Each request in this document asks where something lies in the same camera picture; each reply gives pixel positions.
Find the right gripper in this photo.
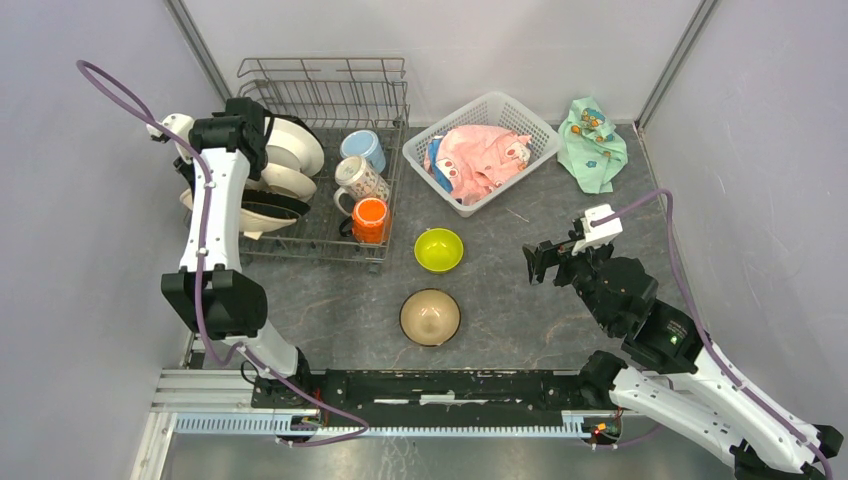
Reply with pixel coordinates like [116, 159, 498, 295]
[521, 229, 617, 333]

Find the cream plate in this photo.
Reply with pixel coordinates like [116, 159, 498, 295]
[265, 117, 324, 177]

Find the white deep plate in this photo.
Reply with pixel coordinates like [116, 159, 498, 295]
[257, 163, 317, 203]

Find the red rimmed plate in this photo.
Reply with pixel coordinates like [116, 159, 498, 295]
[207, 189, 311, 238]

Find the yellow-green bowl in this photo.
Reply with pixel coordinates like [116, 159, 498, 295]
[413, 228, 465, 274]

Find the light blue cup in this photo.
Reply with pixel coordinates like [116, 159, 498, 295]
[339, 129, 387, 174]

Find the beige bowl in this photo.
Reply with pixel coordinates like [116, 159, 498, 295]
[399, 288, 462, 347]

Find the white floral mug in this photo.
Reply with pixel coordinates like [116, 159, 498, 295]
[333, 156, 391, 216]

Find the orange mug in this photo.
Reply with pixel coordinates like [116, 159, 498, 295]
[339, 197, 392, 245]

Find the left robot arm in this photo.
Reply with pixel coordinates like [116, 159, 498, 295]
[160, 97, 314, 408]

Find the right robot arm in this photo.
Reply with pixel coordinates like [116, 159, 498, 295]
[522, 241, 844, 479]

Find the pink patterned cloth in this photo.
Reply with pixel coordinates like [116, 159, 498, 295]
[423, 125, 533, 206]

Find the green patterned cloth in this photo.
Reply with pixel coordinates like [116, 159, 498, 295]
[557, 97, 628, 194]

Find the white plastic basket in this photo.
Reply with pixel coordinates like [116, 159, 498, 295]
[402, 92, 564, 218]

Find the blue cloth in basket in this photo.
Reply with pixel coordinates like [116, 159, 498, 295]
[425, 135, 453, 193]

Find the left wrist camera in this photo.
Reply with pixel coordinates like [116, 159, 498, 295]
[146, 113, 195, 164]

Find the metal wire dish rack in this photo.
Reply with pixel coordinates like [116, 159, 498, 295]
[237, 56, 409, 273]

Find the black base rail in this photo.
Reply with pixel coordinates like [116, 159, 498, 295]
[249, 370, 615, 430]

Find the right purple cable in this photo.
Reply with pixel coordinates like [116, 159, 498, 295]
[589, 188, 835, 480]

